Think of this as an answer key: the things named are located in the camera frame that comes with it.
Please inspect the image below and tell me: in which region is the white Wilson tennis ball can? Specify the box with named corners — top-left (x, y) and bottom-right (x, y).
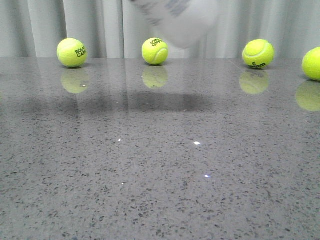
top-left (131, 0), bottom-right (219, 49)

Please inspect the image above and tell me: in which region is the grey-white curtain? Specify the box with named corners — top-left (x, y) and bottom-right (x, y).
top-left (0, 0), bottom-right (320, 59)

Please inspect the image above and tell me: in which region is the yellow tennis ball far right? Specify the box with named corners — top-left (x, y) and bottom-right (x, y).
top-left (301, 47), bottom-right (320, 81)

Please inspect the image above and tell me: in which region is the yellow tennis ball centre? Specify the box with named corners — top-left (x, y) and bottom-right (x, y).
top-left (141, 37), bottom-right (169, 65)

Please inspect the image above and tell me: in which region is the yellow tennis ball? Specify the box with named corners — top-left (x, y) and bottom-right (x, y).
top-left (242, 39), bottom-right (275, 69)
top-left (56, 38), bottom-right (88, 68)
top-left (301, 47), bottom-right (320, 81)
top-left (141, 37), bottom-right (169, 65)

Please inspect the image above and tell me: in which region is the yellow tennis ball far left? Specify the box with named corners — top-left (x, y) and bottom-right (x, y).
top-left (56, 38), bottom-right (88, 68)

